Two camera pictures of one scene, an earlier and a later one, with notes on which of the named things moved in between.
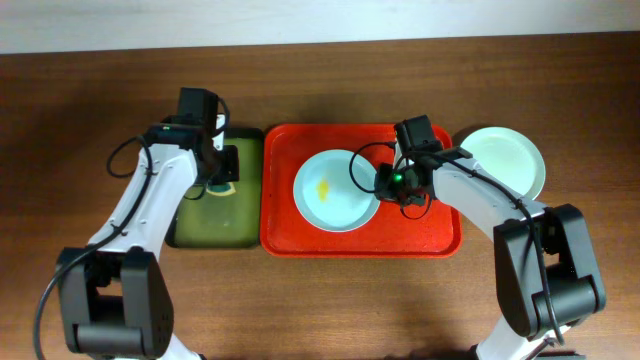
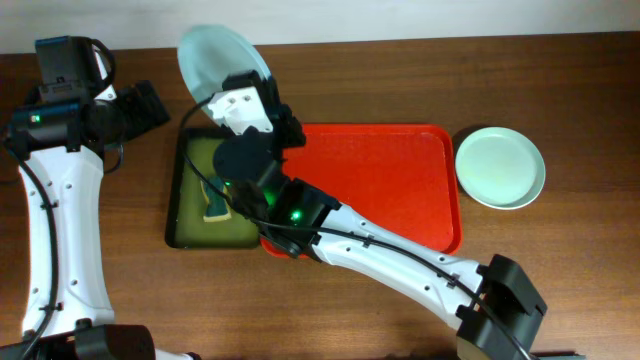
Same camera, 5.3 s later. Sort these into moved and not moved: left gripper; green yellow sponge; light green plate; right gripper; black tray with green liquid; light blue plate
Moved: left gripper; green yellow sponge; right gripper; light blue plate
Not moved: black tray with green liquid; light green plate
